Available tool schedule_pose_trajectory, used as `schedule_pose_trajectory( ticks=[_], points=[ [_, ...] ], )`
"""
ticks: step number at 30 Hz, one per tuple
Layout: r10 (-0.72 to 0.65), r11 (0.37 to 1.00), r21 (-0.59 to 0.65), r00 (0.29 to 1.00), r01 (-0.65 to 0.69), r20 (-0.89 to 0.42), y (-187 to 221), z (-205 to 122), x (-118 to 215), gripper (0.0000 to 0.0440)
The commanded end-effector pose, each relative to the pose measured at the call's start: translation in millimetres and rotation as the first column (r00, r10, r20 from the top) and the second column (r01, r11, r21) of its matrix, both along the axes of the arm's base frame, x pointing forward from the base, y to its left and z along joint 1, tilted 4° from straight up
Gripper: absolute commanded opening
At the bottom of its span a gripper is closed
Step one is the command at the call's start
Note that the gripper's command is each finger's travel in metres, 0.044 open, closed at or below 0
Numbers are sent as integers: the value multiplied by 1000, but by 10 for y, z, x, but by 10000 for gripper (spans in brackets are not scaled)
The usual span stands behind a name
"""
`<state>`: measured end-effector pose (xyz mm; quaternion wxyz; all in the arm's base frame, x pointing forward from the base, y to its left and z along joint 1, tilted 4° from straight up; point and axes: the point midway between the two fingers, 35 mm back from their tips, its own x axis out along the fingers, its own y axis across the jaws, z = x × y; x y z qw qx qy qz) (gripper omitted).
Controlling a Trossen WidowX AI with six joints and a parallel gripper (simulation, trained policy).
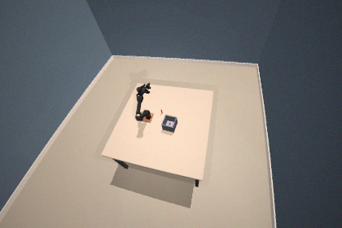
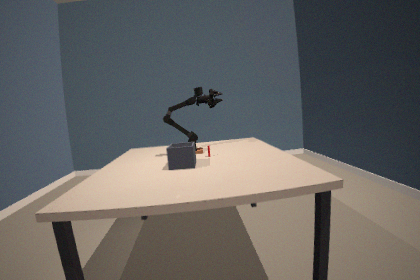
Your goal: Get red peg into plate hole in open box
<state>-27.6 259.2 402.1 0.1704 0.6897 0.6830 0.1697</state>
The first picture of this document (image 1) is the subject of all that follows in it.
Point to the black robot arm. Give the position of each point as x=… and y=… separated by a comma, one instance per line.
x=146, y=113

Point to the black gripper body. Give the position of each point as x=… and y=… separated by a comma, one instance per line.
x=145, y=88

